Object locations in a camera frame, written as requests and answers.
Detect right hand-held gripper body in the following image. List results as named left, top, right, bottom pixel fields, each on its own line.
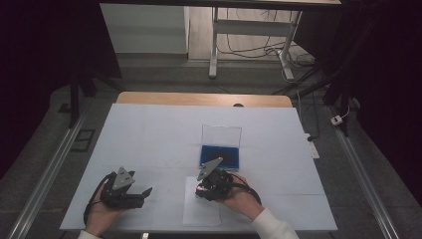
left=195, top=156, right=235, bottom=202

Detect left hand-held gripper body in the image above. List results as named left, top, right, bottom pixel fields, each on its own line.
left=100, top=166, right=147, bottom=210

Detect blue ink pad box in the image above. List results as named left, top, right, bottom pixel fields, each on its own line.
left=199, top=124, right=243, bottom=171

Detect person's left hand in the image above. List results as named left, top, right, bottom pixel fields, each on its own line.
left=84, top=191, right=126, bottom=238

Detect person's right hand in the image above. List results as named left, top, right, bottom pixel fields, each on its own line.
left=213, top=172, right=267, bottom=222

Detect white paper sheet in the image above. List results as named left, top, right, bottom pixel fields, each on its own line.
left=181, top=175, right=223, bottom=228

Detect large white table cover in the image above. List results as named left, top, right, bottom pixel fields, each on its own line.
left=59, top=103, right=338, bottom=233

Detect black metal stand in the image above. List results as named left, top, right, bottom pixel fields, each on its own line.
left=67, top=64, right=124, bottom=129
left=271, top=64, right=353, bottom=137

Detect white power strip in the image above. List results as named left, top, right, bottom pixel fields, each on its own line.
left=304, top=132, right=320, bottom=160

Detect dark curtain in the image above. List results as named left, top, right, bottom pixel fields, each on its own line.
left=294, top=0, right=422, bottom=204
left=0, top=0, right=122, bottom=180

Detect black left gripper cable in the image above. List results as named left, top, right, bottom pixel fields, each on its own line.
left=82, top=172, right=116, bottom=227

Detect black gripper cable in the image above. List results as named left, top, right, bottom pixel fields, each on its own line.
left=231, top=173, right=264, bottom=206
left=82, top=172, right=116, bottom=227

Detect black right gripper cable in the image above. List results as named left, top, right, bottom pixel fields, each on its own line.
left=231, top=173, right=264, bottom=206

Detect black floor frame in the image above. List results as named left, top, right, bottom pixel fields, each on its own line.
left=70, top=128, right=97, bottom=153

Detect aluminium rail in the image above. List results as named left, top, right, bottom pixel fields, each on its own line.
left=326, top=106, right=401, bottom=239
left=6, top=111, right=88, bottom=239

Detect black floor cables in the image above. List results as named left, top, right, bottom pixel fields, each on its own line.
left=217, top=8, right=317, bottom=68

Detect white desk frame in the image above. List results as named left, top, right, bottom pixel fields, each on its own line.
left=208, top=6, right=304, bottom=82

